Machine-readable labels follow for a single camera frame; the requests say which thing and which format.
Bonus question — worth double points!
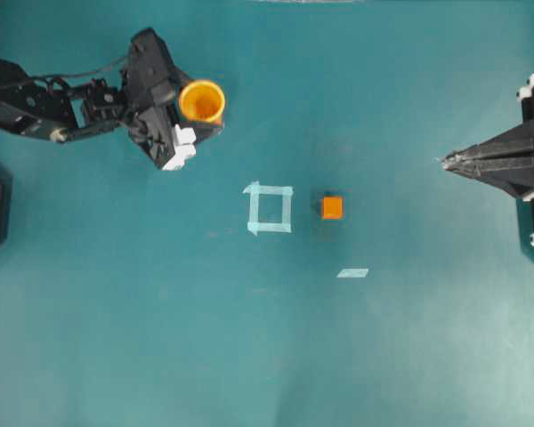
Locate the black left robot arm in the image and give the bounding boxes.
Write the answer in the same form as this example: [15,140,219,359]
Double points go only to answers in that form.
[0,28,227,171]

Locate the tape square marker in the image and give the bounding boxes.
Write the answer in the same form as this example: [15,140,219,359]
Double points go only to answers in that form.
[242,181,294,236]

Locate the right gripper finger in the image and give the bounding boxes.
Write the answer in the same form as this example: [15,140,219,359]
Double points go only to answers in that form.
[441,119,534,165]
[442,157,534,199]

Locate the orange plastic cup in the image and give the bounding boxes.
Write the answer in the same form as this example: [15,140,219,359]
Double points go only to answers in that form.
[178,79,226,125]

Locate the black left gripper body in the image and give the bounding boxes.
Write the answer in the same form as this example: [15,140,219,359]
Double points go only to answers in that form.
[120,28,196,172]

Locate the small tape strip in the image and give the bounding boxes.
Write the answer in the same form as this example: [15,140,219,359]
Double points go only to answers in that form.
[336,268,369,278]

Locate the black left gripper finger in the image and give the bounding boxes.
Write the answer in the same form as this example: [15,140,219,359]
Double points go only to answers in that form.
[194,117,224,143]
[172,67,194,89]

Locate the orange cube block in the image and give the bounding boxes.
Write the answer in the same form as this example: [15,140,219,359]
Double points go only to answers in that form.
[320,196,344,221]

